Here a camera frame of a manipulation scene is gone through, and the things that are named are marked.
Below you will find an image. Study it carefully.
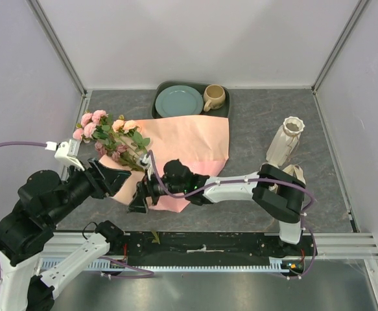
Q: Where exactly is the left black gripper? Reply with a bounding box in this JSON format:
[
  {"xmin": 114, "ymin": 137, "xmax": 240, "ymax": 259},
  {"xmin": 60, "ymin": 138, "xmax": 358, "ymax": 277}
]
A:
[{"xmin": 48, "ymin": 155, "xmax": 133, "ymax": 224}]

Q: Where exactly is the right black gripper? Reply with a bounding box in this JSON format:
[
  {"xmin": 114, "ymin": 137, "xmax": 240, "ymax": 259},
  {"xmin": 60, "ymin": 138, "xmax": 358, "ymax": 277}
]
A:
[{"xmin": 125, "ymin": 169, "xmax": 186, "ymax": 216}]

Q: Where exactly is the pink wrapping paper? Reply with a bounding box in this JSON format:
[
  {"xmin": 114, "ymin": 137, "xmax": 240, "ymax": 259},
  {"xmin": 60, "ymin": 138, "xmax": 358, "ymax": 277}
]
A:
[{"xmin": 97, "ymin": 113, "xmax": 231, "ymax": 213}]

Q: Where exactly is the pink flower bunch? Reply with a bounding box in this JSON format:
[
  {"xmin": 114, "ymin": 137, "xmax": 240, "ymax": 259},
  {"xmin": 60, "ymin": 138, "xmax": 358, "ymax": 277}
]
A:
[{"xmin": 73, "ymin": 109, "xmax": 150, "ymax": 172}]

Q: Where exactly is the beige ribbon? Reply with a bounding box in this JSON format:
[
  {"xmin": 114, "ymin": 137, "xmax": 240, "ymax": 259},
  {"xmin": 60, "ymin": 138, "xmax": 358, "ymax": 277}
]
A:
[{"xmin": 269, "ymin": 165, "xmax": 307, "ymax": 188}]

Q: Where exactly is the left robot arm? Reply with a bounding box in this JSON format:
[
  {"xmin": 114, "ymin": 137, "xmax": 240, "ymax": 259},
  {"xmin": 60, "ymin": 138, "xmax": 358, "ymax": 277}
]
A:
[{"xmin": 0, "ymin": 159, "xmax": 131, "ymax": 310}]

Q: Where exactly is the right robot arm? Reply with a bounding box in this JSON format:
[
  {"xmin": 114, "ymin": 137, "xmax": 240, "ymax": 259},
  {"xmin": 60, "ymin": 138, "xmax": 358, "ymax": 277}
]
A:
[{"xmin": 128, "ymin": 159, "xmax": 306, "ymax": 255}]

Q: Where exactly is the white ribbed vase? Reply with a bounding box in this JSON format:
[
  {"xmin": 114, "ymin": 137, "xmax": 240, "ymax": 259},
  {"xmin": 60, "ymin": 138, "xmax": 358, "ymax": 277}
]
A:
[{"xmin": 266, "ymin": 116, "xmax": 305, "ymax": 167}]

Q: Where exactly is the teal plate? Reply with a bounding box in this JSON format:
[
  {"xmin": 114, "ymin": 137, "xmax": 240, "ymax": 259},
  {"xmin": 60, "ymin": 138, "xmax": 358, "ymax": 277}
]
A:
[{"xmin": 154, "ymin": 85, "xmax": 204, "ymax": 118}]

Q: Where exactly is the dark green tray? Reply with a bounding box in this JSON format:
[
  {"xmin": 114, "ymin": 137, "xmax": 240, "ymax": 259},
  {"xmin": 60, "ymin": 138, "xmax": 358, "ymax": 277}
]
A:
[{"xmin": 150, "ymin": 81, "xmax": 230, "ymax": 119}]

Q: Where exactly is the beige ceramic mug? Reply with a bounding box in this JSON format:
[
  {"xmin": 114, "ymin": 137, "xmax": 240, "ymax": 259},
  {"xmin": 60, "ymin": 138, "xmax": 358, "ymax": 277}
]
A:
[{"xmin": 203, "ymin": 84, "xmax": 226, "ymax": 112}]

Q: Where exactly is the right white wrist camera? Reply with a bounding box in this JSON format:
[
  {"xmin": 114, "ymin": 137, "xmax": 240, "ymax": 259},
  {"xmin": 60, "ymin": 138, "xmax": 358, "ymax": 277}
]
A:
[{"xmin": 137, "ymin": 153, "xmax": 152, "ymax": 171}]

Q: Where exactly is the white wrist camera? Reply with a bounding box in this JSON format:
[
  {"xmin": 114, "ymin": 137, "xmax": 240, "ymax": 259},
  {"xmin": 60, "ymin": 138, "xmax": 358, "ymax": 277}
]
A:
[
  {"xmin": 137, "ymin": 153, "xmax": 152, "ymax": 171},
  {"xmin": 45, "ymin": 139, "xmax": 85, "ymax": 171}
]

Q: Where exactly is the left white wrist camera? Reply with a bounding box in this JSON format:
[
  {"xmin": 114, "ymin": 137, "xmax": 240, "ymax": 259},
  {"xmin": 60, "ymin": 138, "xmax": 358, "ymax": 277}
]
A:
[{"xmin": 45, "ymin": 139, "xmax": 85, "ymax": 171}]

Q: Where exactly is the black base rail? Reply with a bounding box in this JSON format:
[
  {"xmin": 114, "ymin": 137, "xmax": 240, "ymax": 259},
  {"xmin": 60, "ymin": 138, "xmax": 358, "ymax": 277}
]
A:
[{"xmin": 108, "ymin": 231, "xmax": 318, "ymax": 259}]

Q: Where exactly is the slotted cable duct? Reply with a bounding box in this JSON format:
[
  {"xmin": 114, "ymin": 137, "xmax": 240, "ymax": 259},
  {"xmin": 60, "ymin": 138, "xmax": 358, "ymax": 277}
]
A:
[{"xmin": 84, "ymin": 259, "xmax": 300, "ymax": 273}]

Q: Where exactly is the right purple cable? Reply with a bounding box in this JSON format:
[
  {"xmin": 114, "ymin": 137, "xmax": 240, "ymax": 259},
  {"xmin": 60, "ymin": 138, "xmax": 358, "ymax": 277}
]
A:
[{"xmin": 146, "ymin": 150, "xmax": 319, "ymax": 281}]

